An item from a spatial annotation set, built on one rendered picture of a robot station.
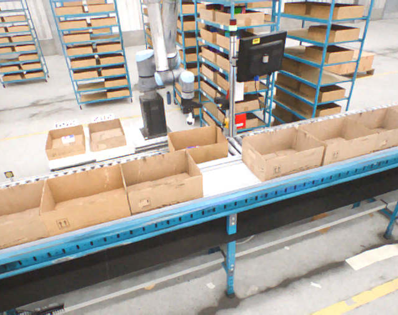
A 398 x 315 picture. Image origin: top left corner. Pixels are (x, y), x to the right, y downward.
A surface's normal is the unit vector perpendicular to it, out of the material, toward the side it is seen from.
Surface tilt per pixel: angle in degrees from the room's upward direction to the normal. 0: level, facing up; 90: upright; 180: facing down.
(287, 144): 90
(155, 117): 90
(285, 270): 0
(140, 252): 0
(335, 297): 0
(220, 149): 90
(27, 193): 90
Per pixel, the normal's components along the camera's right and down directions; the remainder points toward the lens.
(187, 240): -0.04, -0.84
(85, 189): 0.33, 0.48
